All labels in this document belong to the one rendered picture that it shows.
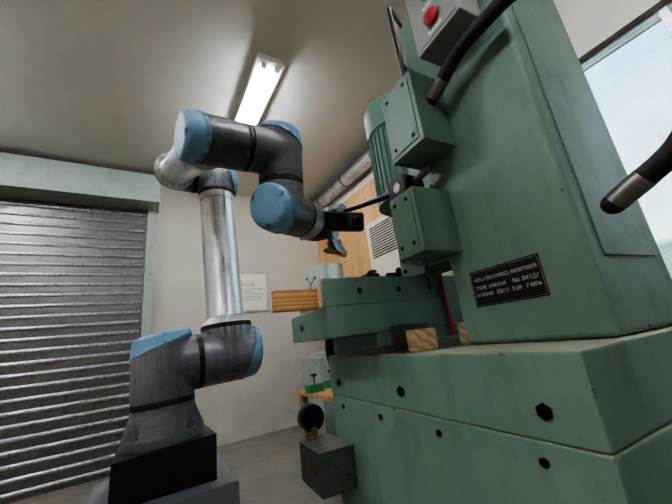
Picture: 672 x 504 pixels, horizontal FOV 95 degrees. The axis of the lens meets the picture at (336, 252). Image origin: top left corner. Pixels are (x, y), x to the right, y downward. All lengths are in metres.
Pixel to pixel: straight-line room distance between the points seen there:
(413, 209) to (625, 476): 0.40
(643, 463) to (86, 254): 3.63
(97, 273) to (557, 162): 3.49
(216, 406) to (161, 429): 2.67
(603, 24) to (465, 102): 1.80
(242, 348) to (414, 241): 0.63
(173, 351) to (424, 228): 0.70
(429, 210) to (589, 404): 0.34
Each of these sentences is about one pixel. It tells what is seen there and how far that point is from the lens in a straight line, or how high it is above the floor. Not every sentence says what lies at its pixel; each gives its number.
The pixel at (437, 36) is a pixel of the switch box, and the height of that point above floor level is 1.32.
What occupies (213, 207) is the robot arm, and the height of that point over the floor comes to 1.30.
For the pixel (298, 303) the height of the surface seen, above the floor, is 0.91.
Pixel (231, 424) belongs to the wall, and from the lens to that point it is 3.65.
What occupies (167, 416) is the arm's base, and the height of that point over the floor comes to 0.71.
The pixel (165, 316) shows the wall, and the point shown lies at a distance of 3.53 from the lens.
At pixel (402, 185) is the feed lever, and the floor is 1.12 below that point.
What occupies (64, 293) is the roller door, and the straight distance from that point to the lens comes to 3.58.
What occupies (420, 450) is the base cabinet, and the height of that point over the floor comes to 0.66.
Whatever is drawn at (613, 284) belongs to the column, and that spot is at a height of 0.86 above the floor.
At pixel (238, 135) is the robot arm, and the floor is 1.20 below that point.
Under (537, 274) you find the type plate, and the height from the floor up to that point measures 0.89.
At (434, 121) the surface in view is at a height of 1.19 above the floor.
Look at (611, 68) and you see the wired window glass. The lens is 2.37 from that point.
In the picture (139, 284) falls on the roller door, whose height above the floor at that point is 1.57.
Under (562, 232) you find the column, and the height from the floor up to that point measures 0.94.
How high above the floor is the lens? 0.83
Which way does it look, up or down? 16 degrees up
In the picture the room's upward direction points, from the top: 7 degrees counter-clockwise
